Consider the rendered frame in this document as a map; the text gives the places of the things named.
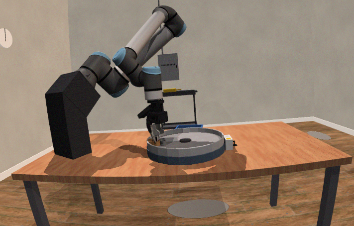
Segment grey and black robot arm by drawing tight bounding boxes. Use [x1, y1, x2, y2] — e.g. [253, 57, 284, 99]
[76, 5, 187, 101]

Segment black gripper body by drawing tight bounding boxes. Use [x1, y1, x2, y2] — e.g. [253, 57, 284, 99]
[147, 99, 168, 124]

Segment round grey turntable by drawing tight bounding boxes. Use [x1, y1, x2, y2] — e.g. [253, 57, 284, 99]
[146, 127, 237, 165]

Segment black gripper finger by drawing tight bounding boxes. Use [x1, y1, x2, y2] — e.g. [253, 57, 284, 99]
[155, 124, 164, 141]
[146, 119, 160, 143]

